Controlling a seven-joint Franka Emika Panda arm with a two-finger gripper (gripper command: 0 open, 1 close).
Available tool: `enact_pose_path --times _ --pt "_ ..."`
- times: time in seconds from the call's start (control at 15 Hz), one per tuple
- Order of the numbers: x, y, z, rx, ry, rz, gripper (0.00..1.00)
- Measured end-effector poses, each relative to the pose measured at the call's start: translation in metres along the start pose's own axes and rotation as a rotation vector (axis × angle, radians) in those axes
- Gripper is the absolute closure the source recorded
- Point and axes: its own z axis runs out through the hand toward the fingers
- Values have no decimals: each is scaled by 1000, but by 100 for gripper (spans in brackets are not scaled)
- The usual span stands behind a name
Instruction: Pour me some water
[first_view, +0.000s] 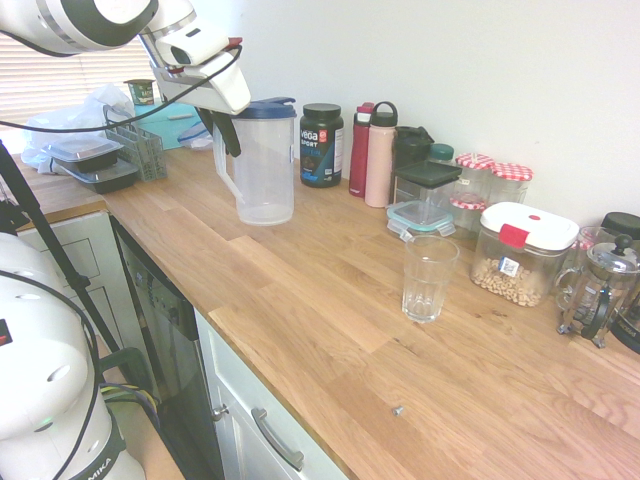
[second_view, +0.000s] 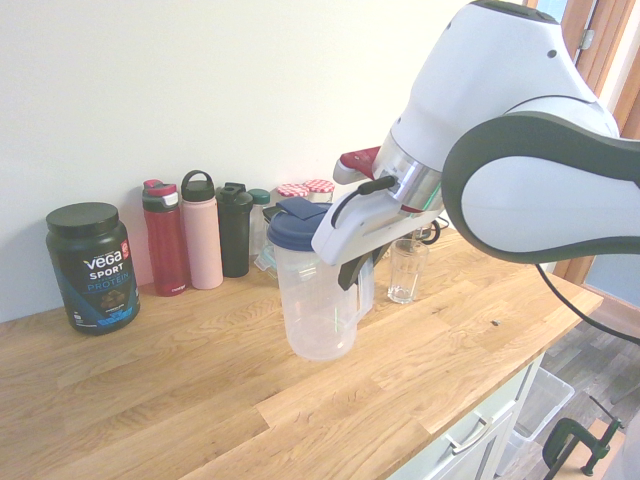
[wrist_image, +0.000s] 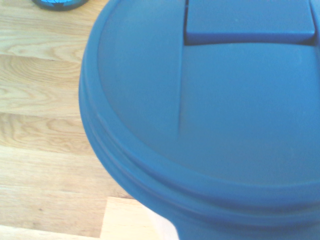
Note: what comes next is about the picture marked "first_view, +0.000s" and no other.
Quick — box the green yogurt cup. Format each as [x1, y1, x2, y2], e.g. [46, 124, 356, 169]
[123, 78, 157, 108]

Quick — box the clear drinking glass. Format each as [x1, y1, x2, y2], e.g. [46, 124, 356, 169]
[402, 234, 460, 325]

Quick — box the black camera cable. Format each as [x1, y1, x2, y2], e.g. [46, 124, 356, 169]
[0, 43, 245, 480]

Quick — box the black lid glass carafe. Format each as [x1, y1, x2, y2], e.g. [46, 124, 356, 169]
[599, 211, 640, 357]

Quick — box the glass container teal lid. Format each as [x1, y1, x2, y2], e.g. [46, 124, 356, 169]
[385, 199, 457, 240]

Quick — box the clear zip bag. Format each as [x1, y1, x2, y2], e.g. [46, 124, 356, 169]
[178, 123, 217, 151]

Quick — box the white plastic bag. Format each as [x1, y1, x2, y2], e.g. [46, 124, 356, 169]
[20, 83, 136, 174]

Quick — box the square canister black lid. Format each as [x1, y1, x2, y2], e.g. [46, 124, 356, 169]
[392, 159, 464, 224]

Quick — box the red water bottle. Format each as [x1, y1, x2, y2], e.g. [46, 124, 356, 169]
[348, 102, 376, 198]

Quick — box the steel dishwasher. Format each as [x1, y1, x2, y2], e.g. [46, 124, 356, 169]
[110, 214, 224, 480]

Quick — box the cereal container white lid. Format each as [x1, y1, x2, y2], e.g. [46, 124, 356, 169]
[469, 202, 581, 309]

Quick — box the clear jar green lid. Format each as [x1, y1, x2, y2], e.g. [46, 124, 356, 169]
[427, 143, 457, 172]

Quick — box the pink bottle black lid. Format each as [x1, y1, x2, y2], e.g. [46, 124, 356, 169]
[363, 101, 400, 209]

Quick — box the tall jar gingham lid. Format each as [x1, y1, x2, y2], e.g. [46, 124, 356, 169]
[453, 152, 496, 204]
[488, 162, 535, 207]

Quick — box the window blind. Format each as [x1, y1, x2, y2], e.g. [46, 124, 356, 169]
[0, 29, 161, 121]

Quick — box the black Vega protein tub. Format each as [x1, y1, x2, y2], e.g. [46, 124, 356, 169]
[299, 102, 345, 189]

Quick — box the glass French press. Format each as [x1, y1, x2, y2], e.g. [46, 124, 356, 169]
[553, 233, 640, 350]

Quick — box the clear pitcher blue lid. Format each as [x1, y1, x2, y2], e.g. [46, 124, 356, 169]
[212, 96, 298, 227]

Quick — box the dark green clamp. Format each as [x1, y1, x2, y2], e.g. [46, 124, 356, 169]
[93, 347, 157, 401]

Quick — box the black meal container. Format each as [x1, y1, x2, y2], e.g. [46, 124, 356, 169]
[41, 139, 124, 174]
[59, 159, 141, 195]

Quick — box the white base cabinet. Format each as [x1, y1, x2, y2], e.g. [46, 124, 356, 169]
[193, 309, 354, 480]

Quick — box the grey cutlery basket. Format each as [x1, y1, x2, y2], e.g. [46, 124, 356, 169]
[103, 104, 169, 182]

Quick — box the coloured wire bundle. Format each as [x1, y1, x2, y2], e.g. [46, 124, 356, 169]
[99, 382, 164, 426]

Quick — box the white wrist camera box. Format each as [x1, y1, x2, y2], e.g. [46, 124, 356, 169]
[154, 24, 232, 67]

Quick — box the black shaker bottle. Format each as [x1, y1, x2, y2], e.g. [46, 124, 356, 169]
[393, 125, 435, 174]

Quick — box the small clear jar red lid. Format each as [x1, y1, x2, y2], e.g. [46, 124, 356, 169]
[574, 225, 619, 261]

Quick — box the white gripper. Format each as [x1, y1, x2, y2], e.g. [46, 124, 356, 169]
[150, 48, 252, 159]

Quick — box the small jar gingham lid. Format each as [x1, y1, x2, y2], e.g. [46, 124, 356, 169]
[448, 194, 489, 240]

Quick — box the teal plastic box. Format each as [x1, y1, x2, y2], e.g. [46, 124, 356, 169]
[133, 102, 211, 151]

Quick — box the black tripod stand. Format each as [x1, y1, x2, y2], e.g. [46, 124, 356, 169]
[0, 139, 121, 354]

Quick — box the metal bar cabinet handle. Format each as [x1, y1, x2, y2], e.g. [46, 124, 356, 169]
[249, 407, 306, 472]

